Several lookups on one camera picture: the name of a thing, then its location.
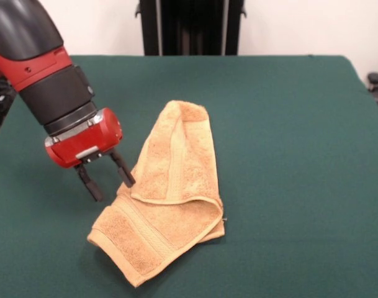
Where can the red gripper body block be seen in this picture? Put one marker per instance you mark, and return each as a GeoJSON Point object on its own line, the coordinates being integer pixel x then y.
{"type": "Point", "coordinates": [86, 142]}

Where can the dark green table cloth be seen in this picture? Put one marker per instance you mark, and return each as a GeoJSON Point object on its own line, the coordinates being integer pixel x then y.
{"type": "Point", "coordinates": [300, 155]}

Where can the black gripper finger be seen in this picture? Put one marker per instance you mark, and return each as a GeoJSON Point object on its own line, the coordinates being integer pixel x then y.
{"type": "Point", "coordinates": [92, 189]}
{"type": "Point", "coordinates": [125, 174]}

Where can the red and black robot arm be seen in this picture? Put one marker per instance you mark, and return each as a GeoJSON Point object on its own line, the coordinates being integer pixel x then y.
{"type": "Point", "coordinates": [52, 93]}

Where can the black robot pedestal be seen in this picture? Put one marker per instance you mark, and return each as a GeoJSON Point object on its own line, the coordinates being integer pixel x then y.
{"type": "Point", "coordinates": [191, 28]}

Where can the orange terry towel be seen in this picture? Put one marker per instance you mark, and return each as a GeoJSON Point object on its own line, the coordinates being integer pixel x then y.
{"type": "Point", "coordinates": [188, 161]}

